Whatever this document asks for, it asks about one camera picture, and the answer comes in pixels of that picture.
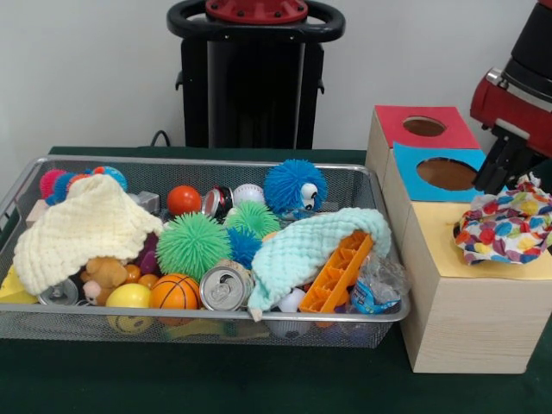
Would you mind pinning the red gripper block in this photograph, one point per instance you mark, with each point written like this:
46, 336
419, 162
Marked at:
517, 112

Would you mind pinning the white colourful spotted cloth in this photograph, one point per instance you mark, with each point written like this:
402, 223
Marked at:
504, 228

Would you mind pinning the mint green waffle cloth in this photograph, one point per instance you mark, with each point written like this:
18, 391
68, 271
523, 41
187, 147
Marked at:
302, 250

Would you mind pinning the wooden three-hole box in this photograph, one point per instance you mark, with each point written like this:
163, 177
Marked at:
474, 319

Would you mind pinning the clear mesh bin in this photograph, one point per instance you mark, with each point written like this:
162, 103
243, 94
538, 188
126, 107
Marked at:
52, 323

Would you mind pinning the clear plastic packet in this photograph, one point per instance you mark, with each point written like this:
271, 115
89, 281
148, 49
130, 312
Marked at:
379, 280

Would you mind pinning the orange plastic gear toy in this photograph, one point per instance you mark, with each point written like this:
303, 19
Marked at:
338, 272

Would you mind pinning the large blue spiky ball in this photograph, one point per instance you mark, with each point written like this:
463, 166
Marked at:
293, 185

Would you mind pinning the silver drink can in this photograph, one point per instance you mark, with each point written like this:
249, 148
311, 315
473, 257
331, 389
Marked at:
226, 289

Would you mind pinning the green spiky ball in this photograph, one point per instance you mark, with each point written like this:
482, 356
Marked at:
194, 246

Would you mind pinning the red-orange ball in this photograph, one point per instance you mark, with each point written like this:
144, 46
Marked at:
184, 199

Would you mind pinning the small orange basketball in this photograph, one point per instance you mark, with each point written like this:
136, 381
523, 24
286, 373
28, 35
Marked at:
175, 293

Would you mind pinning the yellow ball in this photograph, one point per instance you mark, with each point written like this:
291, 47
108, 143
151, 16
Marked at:
129, 297

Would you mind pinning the small brown teddy bear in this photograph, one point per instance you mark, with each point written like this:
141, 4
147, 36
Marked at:
106, 272

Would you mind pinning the cream waffle cloth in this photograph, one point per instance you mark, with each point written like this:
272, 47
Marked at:
86, 228

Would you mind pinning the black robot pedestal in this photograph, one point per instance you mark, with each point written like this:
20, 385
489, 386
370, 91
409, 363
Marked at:
250, 95

